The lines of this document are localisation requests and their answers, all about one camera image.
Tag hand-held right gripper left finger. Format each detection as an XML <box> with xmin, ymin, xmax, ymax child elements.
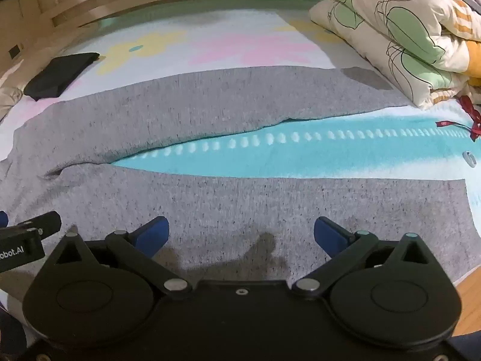
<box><xmin>45</xmin><ymin>216</ymin><xmax>192</xmax><ymax>301</ymax></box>

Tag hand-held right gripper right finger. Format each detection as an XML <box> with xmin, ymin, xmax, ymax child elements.
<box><xmin>291</xmin><ymin>216</ymin><xmax>438</xmax><ymax>301</ymax></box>

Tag grey speckled pants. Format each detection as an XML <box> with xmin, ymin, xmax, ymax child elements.
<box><xmin>0</xmin><ymin>65</ymin><xmax>481</xmax><ymax>298</ymax></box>

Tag pastel flower patterned bedsheet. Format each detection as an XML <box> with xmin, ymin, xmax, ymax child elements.
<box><xmin>0</xmin><ymin>0</ymin><xmax>481</xmax><ymax>309</ymax></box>

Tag beige pillow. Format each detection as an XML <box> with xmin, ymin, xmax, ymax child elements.
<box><xmin>0</xmin><ymin>71</ymin><xmax>29</xmax><ymax>122</ymax></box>

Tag black folded cloth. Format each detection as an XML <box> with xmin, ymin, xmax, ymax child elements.
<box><xmin>23</xmin><ymin>52</ymin><xmax>100</xmax><ymax>102</ymax></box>

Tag red ribbon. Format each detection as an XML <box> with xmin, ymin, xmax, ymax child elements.
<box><xmin>436</xmin><ymin>95</ymin><xmax>481</xmax><ymax>142</ymax></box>

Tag cream floral folded quilt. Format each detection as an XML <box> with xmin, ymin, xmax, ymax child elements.
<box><xmin>304</xmin><ymin>0</ymin><xmax>481</xmax><ymax>112</ymax></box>

